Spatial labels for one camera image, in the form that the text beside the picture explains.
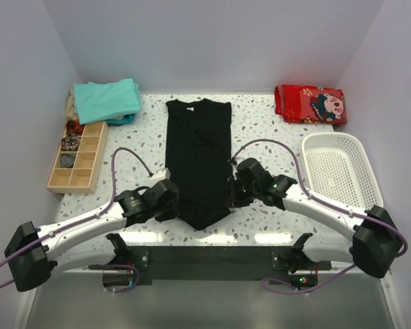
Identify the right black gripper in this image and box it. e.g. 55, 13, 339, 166
224, 175, 260, 208

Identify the black t shirt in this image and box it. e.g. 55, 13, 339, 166
165, 99, 232, 230

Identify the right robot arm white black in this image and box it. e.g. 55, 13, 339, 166
227, 158, 406, 278

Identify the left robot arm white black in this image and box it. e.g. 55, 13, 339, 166
4, 179, 179, 292

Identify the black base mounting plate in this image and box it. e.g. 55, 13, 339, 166
89, 246, 332, 288

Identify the wooden compartment organizer box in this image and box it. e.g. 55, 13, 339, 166
47, 121, 108, 194

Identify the grey rolled sock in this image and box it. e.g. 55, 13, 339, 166
59, 154, 75, 169

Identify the white perforated plastic basket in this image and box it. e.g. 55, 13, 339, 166
301, 132, 384, 210

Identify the red cartoon print cloth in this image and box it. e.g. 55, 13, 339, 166
274, 84, 347, 125

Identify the folded teal t shirt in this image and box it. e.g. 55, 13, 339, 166
73, 78, 140, 125

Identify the patterned rolled sock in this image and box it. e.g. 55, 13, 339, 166
61, 135, 81, 151

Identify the red black rolled sock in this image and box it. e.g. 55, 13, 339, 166
66, 121, 84, 136

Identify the folded beige t shirt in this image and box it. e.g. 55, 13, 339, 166
65, 87, 79, 122

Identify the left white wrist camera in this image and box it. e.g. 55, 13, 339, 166
149, 168, 171, 184

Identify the aluminium rail frame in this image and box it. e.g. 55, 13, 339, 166
12, 222, 407, 329

